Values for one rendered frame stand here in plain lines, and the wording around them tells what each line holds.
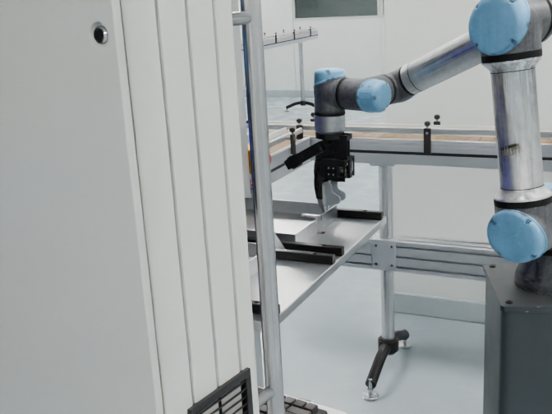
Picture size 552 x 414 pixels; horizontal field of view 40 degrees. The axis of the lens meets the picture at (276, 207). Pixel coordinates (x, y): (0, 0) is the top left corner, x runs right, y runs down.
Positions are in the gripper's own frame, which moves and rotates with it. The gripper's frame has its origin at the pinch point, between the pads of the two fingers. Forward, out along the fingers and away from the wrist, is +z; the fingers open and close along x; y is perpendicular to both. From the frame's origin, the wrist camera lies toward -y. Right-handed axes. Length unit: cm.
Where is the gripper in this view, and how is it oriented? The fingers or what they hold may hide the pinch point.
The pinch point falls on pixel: (323, 209)
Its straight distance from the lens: 194.7
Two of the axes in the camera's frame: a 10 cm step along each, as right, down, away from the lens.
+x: 4.3, -2.7, 8.6
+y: 9.0, 0.9, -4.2
